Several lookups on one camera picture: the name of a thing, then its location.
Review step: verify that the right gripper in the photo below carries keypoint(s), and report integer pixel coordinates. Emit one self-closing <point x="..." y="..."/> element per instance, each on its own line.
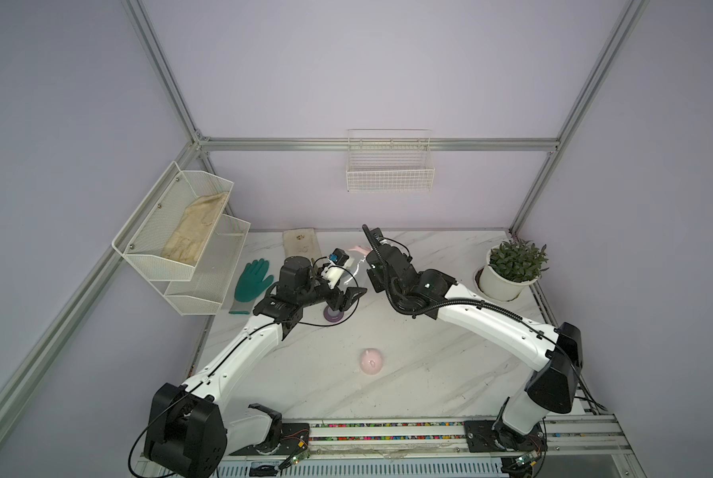
<point x="377" y="281"/>

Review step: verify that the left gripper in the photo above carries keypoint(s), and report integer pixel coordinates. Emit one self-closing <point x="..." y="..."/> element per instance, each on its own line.
<point x="335" y="303"/>

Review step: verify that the clear baby bottle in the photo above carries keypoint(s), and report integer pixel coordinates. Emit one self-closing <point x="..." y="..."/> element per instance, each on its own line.
<point x="356" y="276"/>

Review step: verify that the purple nipple collar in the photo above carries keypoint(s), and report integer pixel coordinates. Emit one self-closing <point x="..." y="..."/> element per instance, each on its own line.
<point x="332" y="316"/>

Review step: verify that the pink bottle cap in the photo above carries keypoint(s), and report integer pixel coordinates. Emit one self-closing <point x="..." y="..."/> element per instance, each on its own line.
<point x="371" y="362"/>

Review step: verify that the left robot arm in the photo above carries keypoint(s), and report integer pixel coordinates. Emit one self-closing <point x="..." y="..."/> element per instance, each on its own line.
<point x="187" y="432"/>

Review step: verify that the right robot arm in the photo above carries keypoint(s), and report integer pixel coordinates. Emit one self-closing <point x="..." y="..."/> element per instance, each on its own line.
<point x="554" y="354"/>

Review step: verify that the beige glove green fingertips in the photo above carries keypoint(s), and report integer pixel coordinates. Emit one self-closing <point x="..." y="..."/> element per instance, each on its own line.
<point x="301" y="242"/>

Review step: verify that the green rubber glove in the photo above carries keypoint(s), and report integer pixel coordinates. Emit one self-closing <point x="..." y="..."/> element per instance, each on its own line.
<point x="252" y="284"/>

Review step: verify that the potted green plant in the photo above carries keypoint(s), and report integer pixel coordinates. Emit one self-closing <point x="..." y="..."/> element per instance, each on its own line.
<point x="510" y="268"/>

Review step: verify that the lower white mesh shelf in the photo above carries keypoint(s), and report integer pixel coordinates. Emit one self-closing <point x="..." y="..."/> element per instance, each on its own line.
<point x="205" y="293"/>

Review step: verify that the white mesh shelf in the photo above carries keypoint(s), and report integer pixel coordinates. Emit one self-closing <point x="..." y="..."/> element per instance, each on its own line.
<point x="147" y="241"/>
<point x="205" y="293"/>

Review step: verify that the beige glove in shelf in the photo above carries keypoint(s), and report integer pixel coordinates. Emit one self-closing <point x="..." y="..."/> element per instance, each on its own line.
<point x="187" y="242"/>

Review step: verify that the upper white mesh shelf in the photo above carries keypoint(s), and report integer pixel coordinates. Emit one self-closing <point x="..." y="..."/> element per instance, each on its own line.
<point x="147" y="241"/>

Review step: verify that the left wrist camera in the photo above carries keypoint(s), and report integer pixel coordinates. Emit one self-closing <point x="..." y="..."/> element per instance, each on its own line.
<point x="337" y="264"/>

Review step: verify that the white wire wall basket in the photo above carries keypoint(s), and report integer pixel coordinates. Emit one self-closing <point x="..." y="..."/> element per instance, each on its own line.
<point x="389" y="161"/>

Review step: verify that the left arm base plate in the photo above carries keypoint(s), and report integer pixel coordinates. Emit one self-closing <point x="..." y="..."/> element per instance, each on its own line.
<point x="283" y="438"/>

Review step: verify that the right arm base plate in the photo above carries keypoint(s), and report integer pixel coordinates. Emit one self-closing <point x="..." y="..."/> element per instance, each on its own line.
<point x="490" y="436"/>

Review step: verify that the aluminium front rail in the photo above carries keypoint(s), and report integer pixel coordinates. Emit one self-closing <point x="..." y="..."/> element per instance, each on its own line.
<point x="567" y="434"/>

